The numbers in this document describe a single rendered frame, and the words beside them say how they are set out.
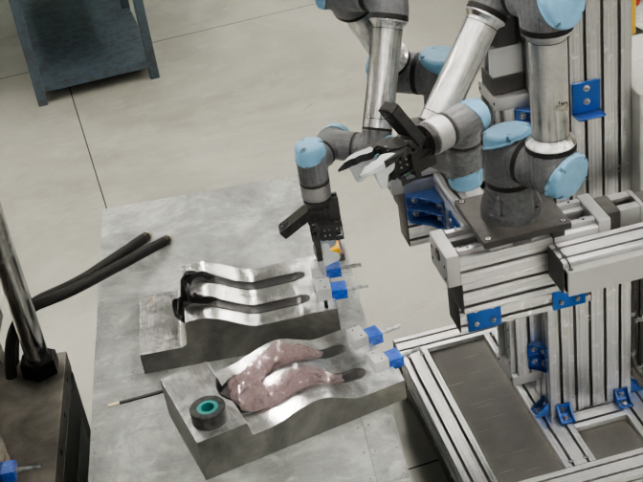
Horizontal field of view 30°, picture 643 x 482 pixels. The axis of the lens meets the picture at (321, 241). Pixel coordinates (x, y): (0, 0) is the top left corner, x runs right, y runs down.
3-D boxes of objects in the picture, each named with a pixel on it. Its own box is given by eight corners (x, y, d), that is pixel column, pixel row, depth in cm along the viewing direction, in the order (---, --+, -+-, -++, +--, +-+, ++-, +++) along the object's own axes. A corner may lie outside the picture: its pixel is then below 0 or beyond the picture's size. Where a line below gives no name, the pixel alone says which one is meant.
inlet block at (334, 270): (361, 267, 315) (358, 250, 312) (364, 277, 311) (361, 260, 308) (311, 275, 314) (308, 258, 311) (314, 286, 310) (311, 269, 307)
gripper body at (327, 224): (344, 242, 303) (339, 201, 296) (311, 248, 302) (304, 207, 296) (341, 227, 309) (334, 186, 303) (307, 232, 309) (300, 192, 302)
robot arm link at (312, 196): (300, 192, 294) (298, 176, 301) (303, 208, 296) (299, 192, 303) (331, 186, 294) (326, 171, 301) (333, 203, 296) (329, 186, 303)
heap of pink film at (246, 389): (318, 346, 289) (313, 319, 285) (349, 385, 275) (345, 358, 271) (218, 384, 282) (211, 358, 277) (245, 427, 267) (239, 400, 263)
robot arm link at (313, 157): (330, 135, 293) (315, 152, 287) (336, 174, 299) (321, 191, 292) (302, 132, 296) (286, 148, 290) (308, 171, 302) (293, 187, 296)
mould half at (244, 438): (358, 341, 298) (352, 305, 292) (407, 398, 277) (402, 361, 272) (168, 415, 284) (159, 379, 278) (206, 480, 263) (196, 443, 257)
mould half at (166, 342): (328, 281, 323) (321, 238, 316) (342, 337, 301) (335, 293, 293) (144, 315, 321) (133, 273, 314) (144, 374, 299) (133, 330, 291)
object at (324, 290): (366, 289, 305) (365, 271, 303) (370, 299, 301) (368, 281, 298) (316, 296, 305) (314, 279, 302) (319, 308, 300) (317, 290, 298)
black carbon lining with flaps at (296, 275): (304, 275, 314) (299, 245, 309) (312, 310, 300) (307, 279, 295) (173, 300, 312) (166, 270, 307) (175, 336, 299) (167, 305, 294)
